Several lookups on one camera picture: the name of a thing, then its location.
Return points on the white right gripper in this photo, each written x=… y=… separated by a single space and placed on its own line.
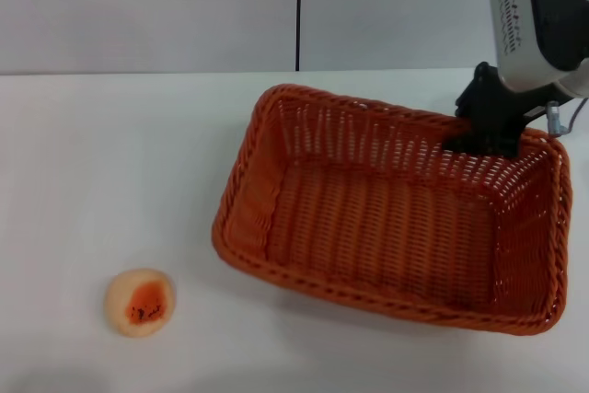
x=524 y=43

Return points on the orange woven plastic basket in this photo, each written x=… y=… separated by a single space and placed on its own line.
x=377 y=227

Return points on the round bun with orange centre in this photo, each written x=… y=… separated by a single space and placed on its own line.
x=138 y=303

